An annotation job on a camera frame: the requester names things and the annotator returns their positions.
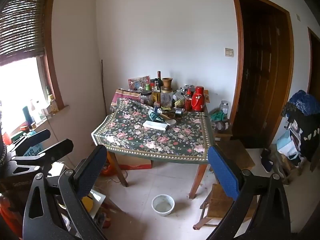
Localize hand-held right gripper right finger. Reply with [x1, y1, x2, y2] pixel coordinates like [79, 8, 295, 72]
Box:
[206, 145, 292, 240]

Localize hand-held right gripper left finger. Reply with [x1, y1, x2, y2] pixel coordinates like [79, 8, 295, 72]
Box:
[22, 144, 108, 240]

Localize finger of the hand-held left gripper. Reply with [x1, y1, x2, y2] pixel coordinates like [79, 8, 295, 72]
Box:
[11, 139, 74, 175]
[14, 129, 52, 157]

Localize long printed paper box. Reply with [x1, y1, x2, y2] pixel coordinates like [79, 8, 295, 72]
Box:
[143, 120, 167, 131]

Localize orange plastic bag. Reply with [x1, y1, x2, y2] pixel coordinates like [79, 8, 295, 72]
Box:
[101, 152, 118, 178]

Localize dark green flask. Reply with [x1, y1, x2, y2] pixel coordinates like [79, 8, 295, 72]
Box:
[22, 106, 34, 130]

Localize low wooden bench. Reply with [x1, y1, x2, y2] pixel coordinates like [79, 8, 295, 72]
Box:
[214, 130, 256, 173]

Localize wooden table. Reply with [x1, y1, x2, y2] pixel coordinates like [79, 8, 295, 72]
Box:
[106, 104, 213, 200]

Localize yellow plastic sheet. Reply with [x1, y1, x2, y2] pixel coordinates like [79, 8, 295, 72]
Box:
[81, 196, 94, 213]

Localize small wooden stool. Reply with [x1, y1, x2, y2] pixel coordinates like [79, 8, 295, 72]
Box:
[193, 182, 258, 230]

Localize yellow liquid glass bottle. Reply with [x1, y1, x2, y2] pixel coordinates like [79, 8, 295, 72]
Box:
[45, 86, 59, 113]

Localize red cardboard box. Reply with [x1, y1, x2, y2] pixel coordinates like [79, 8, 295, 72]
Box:
[116, 154, 153, 170]

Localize dark shoe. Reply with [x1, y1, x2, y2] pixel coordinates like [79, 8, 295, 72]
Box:
[260, 148, 274, 173]

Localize tape roll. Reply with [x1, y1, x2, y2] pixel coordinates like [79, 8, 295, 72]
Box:
[216, 120, 230, 132]

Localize green plastic bag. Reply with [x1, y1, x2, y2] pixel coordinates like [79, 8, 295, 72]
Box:
[210, 110, 225, 122]

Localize floral tablecloth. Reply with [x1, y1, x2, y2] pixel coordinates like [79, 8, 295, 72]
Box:
[91, 97, 214, 164]

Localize white plastic bucket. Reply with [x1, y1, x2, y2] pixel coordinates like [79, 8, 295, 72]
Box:
[152, 194, 175, 217]

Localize light blue paper bag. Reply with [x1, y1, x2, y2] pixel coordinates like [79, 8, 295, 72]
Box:
[277, 129, 300, 161]

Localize red thermos jug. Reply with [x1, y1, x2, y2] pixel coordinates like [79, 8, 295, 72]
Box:
[191, 86, 206, 112]

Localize red sauce bottle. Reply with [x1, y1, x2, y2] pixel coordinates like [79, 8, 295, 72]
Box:
[184, 88, 192, 111]

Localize pink patterned box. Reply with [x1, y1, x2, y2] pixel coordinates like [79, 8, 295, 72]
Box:
[111, 88, 142, 111]

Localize green crumpled wrapper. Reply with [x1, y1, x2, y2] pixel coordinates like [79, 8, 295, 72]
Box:
[148, 110, 163, 122]

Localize dark lidded jar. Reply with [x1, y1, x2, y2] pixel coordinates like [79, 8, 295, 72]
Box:
[140, 91, 153, 105]

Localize dark hanging clothes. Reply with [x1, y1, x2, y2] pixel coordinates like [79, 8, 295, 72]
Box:
[299, 115, 320, 163]

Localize tall glass jar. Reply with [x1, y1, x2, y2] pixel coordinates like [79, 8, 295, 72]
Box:
[160, 86, 174, 108]

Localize yellow label liquor bottle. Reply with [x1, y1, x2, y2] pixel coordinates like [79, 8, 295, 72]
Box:
[152, 79, 161, 105]

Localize printed snack bag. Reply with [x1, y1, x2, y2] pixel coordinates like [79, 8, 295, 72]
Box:
[128, 75, 151, 90]

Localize woven window blind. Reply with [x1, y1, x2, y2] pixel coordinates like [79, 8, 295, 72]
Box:
[0, 0, 54, 66]

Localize narrow dark wooden door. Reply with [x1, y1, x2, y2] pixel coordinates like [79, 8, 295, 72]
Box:
[307, 27, 320, 96]

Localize wooden window frame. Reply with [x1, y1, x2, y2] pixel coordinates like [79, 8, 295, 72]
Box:
[37, 0, 71, 113]

